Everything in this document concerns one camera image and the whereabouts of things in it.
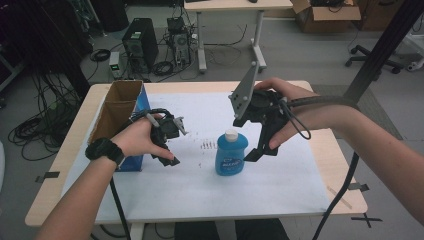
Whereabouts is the open brown cardboard box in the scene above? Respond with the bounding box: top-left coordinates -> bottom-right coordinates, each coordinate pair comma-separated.
289,0 -> 362,34

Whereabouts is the black tape strip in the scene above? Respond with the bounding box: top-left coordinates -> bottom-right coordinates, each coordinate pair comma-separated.
34,170 -> 61,184

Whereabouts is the white device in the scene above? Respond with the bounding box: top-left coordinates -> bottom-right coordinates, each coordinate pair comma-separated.
405,57 -> 424,73

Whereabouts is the black curtain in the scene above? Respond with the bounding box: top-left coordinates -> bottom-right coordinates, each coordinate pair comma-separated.
0,0 -> 93,98

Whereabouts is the right gripper sleeved black cable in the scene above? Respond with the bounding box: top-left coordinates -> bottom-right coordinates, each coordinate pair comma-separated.
283,95 -> 362,240

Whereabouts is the person's right hand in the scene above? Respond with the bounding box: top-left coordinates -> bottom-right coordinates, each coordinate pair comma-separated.
254,77 -> 348,151

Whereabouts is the person's right leg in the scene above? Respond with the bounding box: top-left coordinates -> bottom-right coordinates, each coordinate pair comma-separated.
234,217 -> 292,240

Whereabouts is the closed brown cardboard box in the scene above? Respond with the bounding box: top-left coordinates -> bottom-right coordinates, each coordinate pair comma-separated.
352,0 -> 406,32

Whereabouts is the black office chair base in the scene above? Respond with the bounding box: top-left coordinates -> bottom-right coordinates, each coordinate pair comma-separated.
344,44 -> 405,75

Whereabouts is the blue cardboard box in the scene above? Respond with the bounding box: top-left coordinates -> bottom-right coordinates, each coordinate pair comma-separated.
87,79 -> 152,173

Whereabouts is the thin black cable loop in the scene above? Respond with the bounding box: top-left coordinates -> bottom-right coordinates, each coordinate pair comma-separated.
279,100 -> 313,141

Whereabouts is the black computer tower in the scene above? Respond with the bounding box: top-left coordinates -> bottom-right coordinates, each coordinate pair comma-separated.
121,17 -> 160,75

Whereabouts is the grey tape strip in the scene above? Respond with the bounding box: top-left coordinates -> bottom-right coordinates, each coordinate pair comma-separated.
347,182 -> 371,193

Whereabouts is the person's leg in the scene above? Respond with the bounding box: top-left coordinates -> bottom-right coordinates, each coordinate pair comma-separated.
174,220 -> 218,240
234,217 -> 292,240

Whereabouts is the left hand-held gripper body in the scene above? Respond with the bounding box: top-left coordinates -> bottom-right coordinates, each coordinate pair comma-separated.
149,112 -> 190,147

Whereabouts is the small open computer case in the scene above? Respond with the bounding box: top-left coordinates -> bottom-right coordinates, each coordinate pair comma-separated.
166,16 -> 193,68

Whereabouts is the grey power supply unit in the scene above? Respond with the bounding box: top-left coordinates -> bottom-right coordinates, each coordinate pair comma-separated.
108,51 -> 126,80

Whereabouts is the white desk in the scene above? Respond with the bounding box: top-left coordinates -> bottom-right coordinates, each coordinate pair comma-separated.
183,0 -> 295,75

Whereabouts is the loose black floor cable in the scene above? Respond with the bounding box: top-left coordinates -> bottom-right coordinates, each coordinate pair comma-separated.
203,24 -> 249,68

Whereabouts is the beige tape strip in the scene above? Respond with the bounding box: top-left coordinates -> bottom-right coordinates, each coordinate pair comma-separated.
326,185 -> 354,211

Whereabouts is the black metal stand pole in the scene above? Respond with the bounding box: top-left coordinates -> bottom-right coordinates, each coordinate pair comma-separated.
342,0 -> 424,105

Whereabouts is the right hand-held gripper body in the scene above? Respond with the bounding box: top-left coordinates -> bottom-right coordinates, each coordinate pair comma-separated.
228,60 -> 290,150

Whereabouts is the person's left hand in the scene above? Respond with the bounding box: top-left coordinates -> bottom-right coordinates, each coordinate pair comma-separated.
114,113 -> 176,162

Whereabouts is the white table mat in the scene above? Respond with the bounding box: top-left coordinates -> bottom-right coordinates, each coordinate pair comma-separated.
61,91 -> 332,225

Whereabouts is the small coiled black cable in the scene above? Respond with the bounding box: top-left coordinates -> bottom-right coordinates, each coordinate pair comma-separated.
89,48 -> 112,63

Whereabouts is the person's left leg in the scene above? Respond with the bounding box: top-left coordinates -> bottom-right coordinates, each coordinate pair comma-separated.
174,220 -> 218,240

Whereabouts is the blue bottle with white cap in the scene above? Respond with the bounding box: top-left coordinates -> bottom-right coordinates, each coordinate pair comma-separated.
214,129 -> 250,177

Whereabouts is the black tape cross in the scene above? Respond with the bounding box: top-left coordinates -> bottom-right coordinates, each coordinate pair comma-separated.
350,212 -> 384,230

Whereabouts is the tangle of black floor cables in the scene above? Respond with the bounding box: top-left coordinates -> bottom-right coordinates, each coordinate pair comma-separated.
7,71 -> 88,163

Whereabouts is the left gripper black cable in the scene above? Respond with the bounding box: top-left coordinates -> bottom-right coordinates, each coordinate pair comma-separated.
109,107 -> 175,240

